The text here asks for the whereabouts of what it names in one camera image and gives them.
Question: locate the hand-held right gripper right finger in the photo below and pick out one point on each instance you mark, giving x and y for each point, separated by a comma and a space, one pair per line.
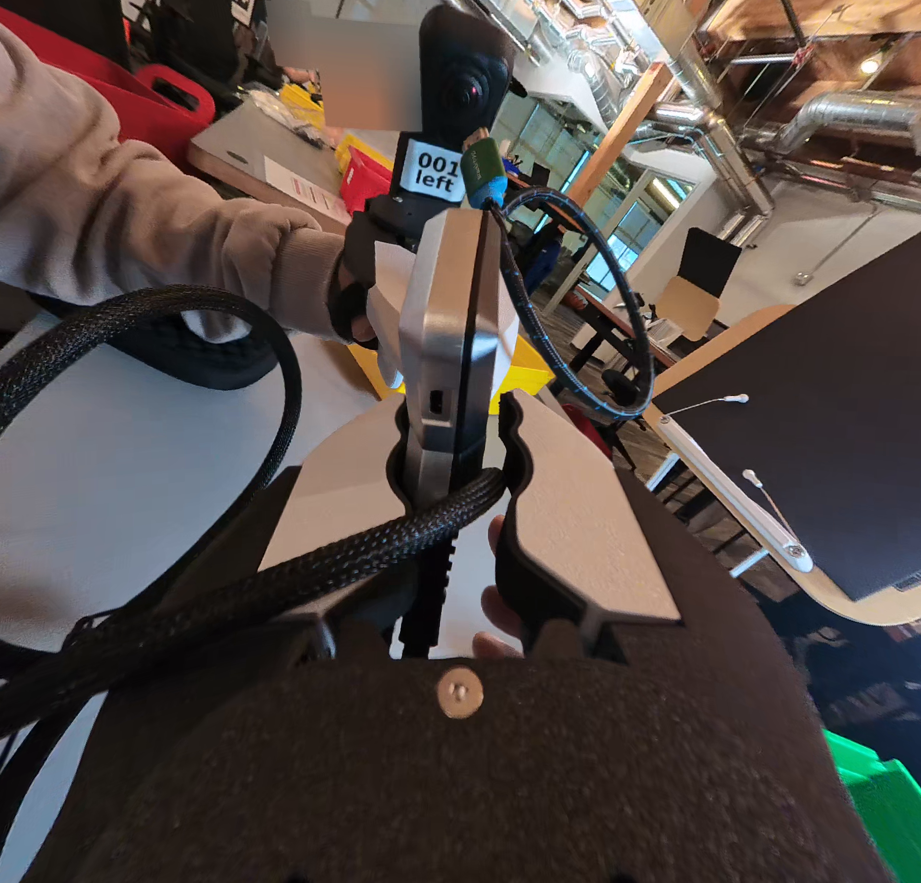
583, 530

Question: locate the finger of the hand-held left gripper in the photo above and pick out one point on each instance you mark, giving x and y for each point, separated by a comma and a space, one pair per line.
507, 343
385, 300

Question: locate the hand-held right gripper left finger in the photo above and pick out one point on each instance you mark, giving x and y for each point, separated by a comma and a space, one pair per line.
338, 487

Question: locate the silver usb hub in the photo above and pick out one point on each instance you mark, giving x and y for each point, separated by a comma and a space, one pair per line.
446, 307

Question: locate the green plastic bin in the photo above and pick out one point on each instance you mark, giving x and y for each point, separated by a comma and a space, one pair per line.
878, 804

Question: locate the person's left forearm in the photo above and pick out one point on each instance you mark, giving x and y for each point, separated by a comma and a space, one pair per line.
144, 206

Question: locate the person's left hand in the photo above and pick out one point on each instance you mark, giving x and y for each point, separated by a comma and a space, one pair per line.
349, 300

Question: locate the brown wooden desk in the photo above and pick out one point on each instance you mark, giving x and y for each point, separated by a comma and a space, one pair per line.
619, 321

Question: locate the small yellow bin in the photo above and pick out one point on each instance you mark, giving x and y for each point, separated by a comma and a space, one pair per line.
301, 98

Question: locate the black mesh wrist rest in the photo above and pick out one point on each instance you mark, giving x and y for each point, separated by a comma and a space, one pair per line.
216, 365

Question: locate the tan and black chair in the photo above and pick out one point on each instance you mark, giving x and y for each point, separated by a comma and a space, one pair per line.
709, 257

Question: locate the black board with wooden edge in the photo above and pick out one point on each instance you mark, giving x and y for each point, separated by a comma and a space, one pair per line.
827, 429

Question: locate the large red tote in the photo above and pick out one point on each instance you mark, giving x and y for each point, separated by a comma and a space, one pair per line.
108, 84

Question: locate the wooden post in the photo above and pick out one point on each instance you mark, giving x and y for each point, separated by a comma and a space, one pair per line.
619, 134

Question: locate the silver round duct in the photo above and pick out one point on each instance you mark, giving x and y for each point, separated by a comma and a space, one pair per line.
842, 113

